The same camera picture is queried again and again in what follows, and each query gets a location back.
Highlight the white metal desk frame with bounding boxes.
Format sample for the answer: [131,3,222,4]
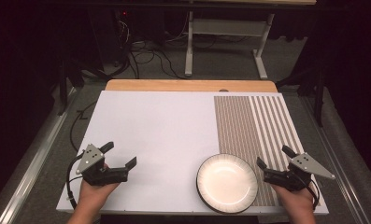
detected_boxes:
[184,10,276,80]

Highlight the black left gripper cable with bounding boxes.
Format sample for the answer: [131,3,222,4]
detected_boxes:
[66,151,85,210]

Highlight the white plate with dark rim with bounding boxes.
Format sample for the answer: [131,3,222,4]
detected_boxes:
[195,153,259,215]

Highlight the person's left hand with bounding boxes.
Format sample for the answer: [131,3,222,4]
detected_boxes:
[78,179,121,208]

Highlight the white board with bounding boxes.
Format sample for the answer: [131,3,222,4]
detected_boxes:
[55,91,330,216]

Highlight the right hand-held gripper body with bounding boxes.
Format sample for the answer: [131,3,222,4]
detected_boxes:
[263,152,336,191]

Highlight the black metal stand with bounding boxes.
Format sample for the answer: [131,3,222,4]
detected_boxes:
[57,59,85,117]
[276,62,328,129]

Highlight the black floor cable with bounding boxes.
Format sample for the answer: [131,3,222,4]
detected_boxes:
[69,101,98,153]

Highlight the wooden table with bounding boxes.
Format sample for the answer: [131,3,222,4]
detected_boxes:
[105,78,278,93]

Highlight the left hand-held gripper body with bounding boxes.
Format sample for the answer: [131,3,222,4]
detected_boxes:
[76,143,130,187]

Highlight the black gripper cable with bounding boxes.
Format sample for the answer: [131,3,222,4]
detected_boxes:
[66,151,85,210]
[307,178,321,210]

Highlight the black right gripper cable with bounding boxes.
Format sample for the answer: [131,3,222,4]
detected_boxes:
[307,178,321,210]

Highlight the striped grey placemat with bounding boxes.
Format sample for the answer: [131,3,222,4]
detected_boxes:
[213,95,321,208]

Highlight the tangle of black floor cables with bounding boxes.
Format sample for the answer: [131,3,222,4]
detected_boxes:
[111,18,187,80]

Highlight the metal floor rail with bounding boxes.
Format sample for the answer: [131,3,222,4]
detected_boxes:
[0,87,79,224]
[299,96,371,224]

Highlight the person's right hand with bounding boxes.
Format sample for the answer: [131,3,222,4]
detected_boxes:
[270,182,318,213]

